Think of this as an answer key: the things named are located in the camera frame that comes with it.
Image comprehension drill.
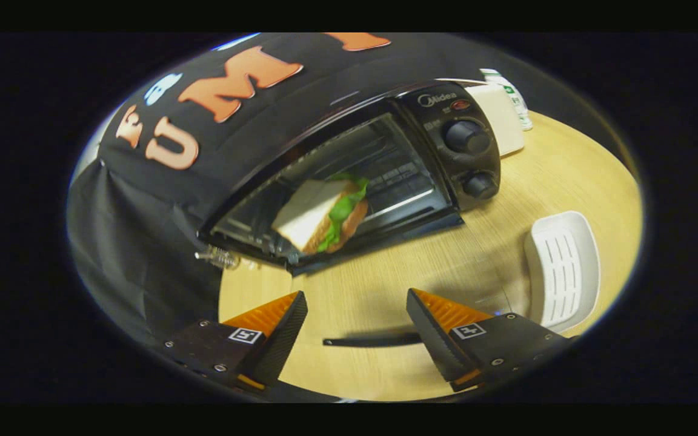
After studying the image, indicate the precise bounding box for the white plastic tray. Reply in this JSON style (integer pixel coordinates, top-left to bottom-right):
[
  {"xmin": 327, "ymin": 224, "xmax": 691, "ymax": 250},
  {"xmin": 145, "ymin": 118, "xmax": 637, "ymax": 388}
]
[{"xmin": 523, "ymin": 210, "xmax": 602, "ymax": 334}]

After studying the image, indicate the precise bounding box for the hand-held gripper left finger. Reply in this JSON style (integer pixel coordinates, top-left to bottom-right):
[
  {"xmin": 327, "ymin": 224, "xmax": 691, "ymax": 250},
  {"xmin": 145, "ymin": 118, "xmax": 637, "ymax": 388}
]
[{"xmin": 161, "ymin": 291, "xmax": 308, "ymax": 392}]

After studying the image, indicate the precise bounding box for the white bottle green label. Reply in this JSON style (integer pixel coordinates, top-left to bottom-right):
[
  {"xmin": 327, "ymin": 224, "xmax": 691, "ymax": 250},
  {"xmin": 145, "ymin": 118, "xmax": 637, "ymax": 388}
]
[{"xmin": 480, "ymin": 68, "xmax": 534, "ymax": 132}]

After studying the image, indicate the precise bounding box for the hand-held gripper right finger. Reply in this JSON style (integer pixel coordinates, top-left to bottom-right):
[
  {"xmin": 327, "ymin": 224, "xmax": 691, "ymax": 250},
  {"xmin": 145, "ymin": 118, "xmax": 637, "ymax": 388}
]
[{"xmin": 407, "ymin": 288, "xmax": 580, "ymax": 392}]

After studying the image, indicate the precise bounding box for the black toaster oven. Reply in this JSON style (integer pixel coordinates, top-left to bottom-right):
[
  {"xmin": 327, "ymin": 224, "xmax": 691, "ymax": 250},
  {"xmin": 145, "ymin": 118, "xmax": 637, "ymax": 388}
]
[{"xmin": 198, "ymin": 80, "xmax": 502, "ymax": 348}]

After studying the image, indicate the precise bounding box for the white pop-up toaster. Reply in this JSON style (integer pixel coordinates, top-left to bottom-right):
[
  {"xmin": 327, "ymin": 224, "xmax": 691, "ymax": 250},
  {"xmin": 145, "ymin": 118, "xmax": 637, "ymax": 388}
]
[{"xmin": 437, "ymin": 78, "xmax": 526, "ymax": 157}]

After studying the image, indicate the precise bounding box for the sandwich with lettuce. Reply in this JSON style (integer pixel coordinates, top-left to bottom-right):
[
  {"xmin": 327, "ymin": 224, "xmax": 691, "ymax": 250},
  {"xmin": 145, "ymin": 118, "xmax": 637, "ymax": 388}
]
[{"xmin": 271, "ymin": 173, "xmax": 371, "ymax": 256}]

